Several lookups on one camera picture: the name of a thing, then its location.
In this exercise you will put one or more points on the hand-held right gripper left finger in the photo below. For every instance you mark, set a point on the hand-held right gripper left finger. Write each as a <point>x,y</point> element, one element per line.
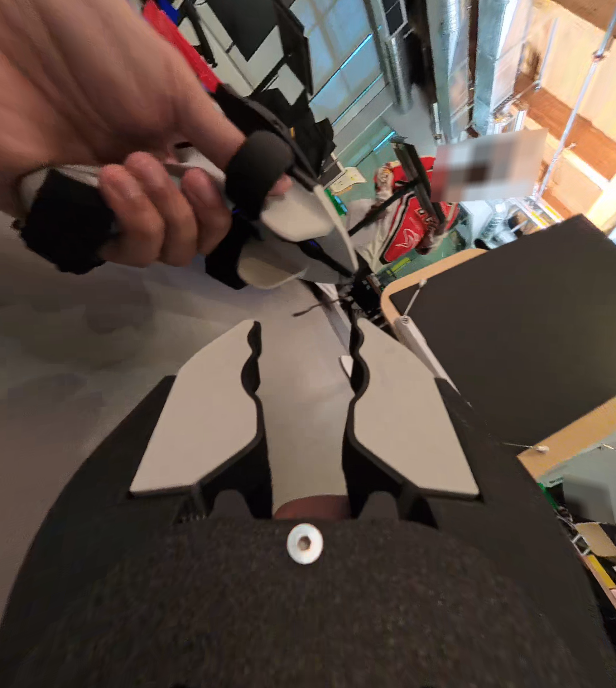
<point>206,419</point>

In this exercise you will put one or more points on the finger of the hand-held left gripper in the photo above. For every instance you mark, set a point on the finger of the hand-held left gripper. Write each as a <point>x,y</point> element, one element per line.
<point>343,230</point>

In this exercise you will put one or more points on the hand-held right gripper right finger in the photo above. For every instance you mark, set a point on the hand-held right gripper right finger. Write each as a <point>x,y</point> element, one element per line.
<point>411,424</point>

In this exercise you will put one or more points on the person's left hand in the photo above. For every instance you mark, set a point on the person's left hand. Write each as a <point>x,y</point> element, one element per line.
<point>71,79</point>

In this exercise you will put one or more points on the red white snack packet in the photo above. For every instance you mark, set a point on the red white snack packet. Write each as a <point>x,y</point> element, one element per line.
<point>411,230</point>

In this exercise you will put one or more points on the black board with wooden rim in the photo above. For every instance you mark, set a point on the black board with wooden rim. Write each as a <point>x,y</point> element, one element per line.
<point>529,322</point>

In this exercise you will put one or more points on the silver air duct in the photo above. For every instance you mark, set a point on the silver air duct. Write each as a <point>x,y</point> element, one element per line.
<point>465,53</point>

